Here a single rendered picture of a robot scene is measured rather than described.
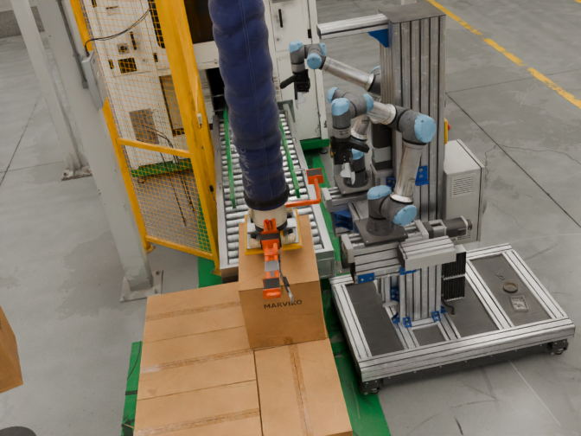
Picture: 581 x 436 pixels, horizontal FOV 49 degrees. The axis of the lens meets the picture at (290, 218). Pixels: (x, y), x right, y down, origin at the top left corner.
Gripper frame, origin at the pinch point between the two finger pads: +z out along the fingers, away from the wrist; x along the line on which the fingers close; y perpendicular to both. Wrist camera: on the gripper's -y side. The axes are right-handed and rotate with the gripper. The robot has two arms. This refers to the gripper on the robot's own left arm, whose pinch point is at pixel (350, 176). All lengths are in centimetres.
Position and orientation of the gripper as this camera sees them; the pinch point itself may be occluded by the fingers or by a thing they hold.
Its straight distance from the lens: 276.8
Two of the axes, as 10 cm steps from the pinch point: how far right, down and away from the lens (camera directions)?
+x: 1.7, 5.3, -8.3
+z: 1.1, 8.3, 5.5
